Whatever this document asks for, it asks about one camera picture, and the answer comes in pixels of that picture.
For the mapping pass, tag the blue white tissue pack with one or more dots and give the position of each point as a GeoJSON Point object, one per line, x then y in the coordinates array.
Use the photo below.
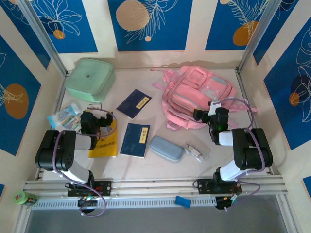
{"type": "Point", "coordinates": [58, 116]}

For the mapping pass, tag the aluminium frame post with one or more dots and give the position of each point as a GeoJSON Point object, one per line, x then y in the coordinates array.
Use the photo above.
{"type": "Point", "coordinates": [259, 34]}
{"type": "Point", "coordinates": [42, 34]}

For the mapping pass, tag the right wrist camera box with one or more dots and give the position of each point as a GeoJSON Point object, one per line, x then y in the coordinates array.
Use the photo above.
{"type": "Point", "coordinates": [215, 105]}

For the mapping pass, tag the yellow picture book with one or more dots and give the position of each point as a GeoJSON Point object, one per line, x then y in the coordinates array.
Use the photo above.
{"type": "Point", "coordinates": [104, 148]}

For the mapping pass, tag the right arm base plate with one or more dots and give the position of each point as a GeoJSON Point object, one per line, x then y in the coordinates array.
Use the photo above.
{"type": "Point", "coordinates": [204, 185]}

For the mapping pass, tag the grey-blue pencil case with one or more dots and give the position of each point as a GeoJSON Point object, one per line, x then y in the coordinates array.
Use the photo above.
{"type": "Point", "coordinates": [165, 148]}

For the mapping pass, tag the clear plastic pouch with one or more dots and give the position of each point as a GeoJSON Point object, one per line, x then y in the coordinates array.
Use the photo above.
{"type": "Point", "coordinates": [204, 150]}

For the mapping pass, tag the small white bottle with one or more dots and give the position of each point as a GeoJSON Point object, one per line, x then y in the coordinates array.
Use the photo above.
{"type": "Point", "coordinates": [194, 150]}

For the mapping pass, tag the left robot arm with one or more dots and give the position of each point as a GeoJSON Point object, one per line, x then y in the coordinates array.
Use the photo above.
{"type": "Point", "coordinates": [53, 150]}

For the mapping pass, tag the aluminium mounting rail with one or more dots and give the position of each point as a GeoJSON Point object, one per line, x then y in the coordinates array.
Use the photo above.
{"type": "Point", "coordinates": [155, 185]}

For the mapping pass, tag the black controller board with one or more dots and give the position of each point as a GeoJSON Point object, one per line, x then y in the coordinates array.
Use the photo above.
{"type": "Point", "coordinates": [87, 201]}
{"type": "Point", "coordinates": [222, 202]}

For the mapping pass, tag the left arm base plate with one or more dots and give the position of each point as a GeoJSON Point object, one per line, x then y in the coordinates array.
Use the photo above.
{"type": "Point", "coordinates": [104, 188]}

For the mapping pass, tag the mint green lunch bag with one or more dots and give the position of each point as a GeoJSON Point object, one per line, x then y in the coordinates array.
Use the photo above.
{"type": "Point", "coordinates": [87, 77]}

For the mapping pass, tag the aluminium table side rail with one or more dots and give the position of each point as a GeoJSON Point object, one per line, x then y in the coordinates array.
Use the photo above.
{"type": "Point", "coordinates": [59, 97]}
{"type": "Point", "coordinates": [246, 92]}

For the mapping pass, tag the pink student backpack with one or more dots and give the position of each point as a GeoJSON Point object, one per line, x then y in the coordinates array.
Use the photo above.
{"type": "Point", "coordinates": [189, 97]}

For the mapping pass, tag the colourful flat packet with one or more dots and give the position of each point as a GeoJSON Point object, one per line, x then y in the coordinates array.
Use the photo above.
{"type": "Point", "coordinates": [73, 125]}

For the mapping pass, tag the dark blue notebook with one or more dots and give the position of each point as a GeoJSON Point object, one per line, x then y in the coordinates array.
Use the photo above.
{"type": "Point", "coordinates": [132, 104]}
{"type": "Point", "coordinates": [133, 140]}

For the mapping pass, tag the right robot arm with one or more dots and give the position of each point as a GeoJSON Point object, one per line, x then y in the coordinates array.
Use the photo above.
{"type": "Point", "coordinates": [250, 150]}

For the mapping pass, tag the green tape roll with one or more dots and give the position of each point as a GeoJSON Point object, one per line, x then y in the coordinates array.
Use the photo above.
{"type": "Point", "coordinates": [20, 197]}

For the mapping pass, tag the blue bone-shaped object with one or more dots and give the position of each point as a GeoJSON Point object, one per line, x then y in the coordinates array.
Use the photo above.
{"type": "Point", "coordinates": [182, 201]}

